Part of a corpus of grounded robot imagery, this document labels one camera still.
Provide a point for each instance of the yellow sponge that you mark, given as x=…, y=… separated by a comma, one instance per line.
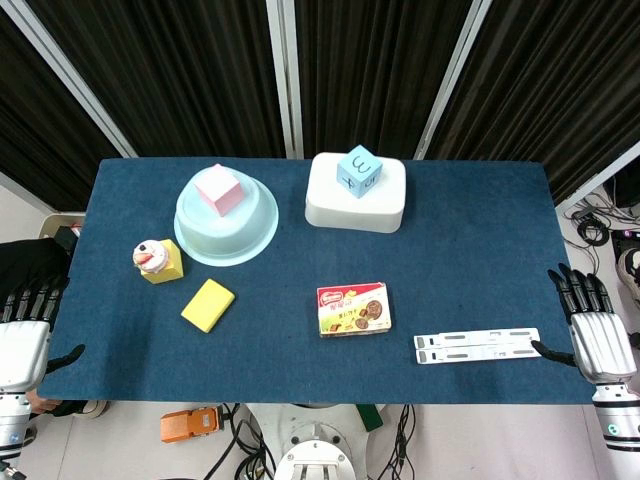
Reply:
x=207, y=305

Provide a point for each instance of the white square container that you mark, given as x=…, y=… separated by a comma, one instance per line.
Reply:
x=350, y=207

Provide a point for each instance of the blue foam cube with numbers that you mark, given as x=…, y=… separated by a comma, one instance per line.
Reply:
x=359, y=172

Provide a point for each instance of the green block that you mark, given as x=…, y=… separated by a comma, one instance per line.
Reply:
x=370, y=417

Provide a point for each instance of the orange tool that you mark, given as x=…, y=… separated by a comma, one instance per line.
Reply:
x=189, y=425

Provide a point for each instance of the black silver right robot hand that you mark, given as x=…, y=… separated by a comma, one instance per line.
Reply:
x=602, y=345

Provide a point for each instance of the yellow foam block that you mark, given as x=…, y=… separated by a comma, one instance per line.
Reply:
x=170, y=265

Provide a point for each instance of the blue table cloth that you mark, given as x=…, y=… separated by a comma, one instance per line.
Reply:
x=310, y=250

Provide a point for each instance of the light blue upturned bowl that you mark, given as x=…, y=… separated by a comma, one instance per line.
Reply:
x=225, y=235

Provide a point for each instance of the black curtain panel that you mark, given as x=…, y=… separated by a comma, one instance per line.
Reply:
x=555, y=85
x=370, y=75
x=180, y=75
x=45, y=150

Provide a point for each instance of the printed biscuit box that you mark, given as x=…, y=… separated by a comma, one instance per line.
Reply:
x=354, y=310

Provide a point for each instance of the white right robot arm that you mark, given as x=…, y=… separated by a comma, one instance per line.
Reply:
x=620, y=420

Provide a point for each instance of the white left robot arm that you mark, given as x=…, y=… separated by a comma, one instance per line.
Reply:
x=11, y=425

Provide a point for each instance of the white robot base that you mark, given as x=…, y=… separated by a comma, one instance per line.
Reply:
x=317, y=445

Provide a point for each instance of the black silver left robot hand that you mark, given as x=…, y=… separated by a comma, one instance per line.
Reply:
x=25, y=350

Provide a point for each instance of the white folding stand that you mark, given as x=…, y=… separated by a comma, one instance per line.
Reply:
x=477, y=345

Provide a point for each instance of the pink foam cube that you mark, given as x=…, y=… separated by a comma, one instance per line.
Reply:
x=218, y=189

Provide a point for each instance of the white frame post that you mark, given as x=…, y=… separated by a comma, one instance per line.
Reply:
x=65, y=75
x=600, y=182
x=452, y=75
x=286, y=80

